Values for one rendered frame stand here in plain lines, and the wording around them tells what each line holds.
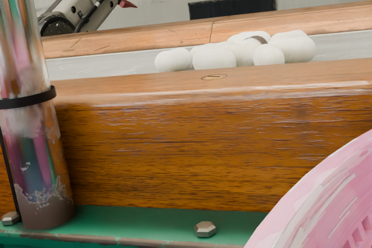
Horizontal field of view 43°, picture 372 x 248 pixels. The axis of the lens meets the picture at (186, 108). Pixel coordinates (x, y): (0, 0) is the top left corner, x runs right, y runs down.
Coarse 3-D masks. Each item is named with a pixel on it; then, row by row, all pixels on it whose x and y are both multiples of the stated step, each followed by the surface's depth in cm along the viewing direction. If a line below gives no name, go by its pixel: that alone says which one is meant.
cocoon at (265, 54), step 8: (256, 48) 34; (264, 48) 33; (272, 48) 32; (256, 56) 33; (264, 56) 32; (272, 56) 32; (280, 56) 32; (256, 64) 33; (264, 64) 32; (272, 64) 32
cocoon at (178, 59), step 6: (180, 48) 40; (162, 54) 39; (168, 54) 39; (174, 54) 39; (180, 54) 39; (186, 54) 39; (156, 60) 39; (162, 60) 38; (168, 60) 38; (174, 60) 39; (180, 60) 39; (186, 60) 39; (156, 66) 39; (162, 66) 39; (168, 66) 39; (174, 66) 39; (180, 66) 39; (186, 66) 40; (162, 72) 39
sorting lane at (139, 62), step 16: (352, 32) 49; (368, 32) 48; (176, 48) 57; (192, 48) 55; (320, 48) 42; (336, 48) 41; (352, 48) 40; (368, 48) 39; (48, 64) 58; (64, 64) 56; (80, 64) 54; (96, 64) 52; (112, 64) 50; (128, 64) 49; (144, 64) 47; (192, 64) 43
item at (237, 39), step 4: (232, 36) 42; (236, 36) 41; (240, 36) 41; (244, 36) 41; (248, 36) 41; (264, 36) 41; (228, 40) 42; (232, 40) 41; (236, 40) 41; (240, 40) 41
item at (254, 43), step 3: (261, 36) 39; (246, 39) 38; (249, 39) 38; (252, 39) 38; (255, 39) 38; (243, 42) 38; (246, 42) 38; (249, 42) 37; (252, 42) 37; (255, 42) 38; (258, 42) 38; (267, 42) 39; (252, 45) 37; (255, 45) 37; (258, 45) 37; (255, 48) 37
